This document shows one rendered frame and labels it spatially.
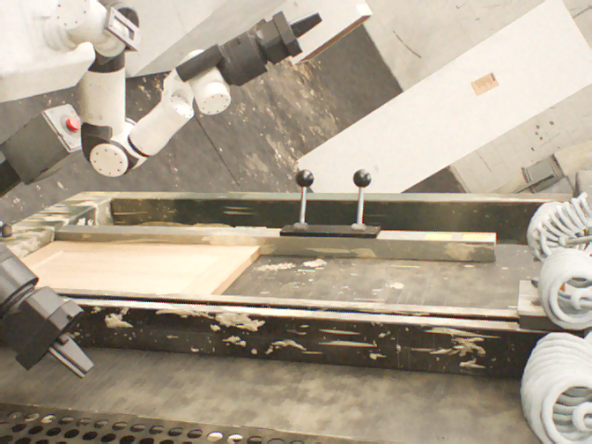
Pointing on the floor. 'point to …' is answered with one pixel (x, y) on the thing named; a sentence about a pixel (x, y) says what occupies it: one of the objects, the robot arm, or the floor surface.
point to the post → (8, 178)
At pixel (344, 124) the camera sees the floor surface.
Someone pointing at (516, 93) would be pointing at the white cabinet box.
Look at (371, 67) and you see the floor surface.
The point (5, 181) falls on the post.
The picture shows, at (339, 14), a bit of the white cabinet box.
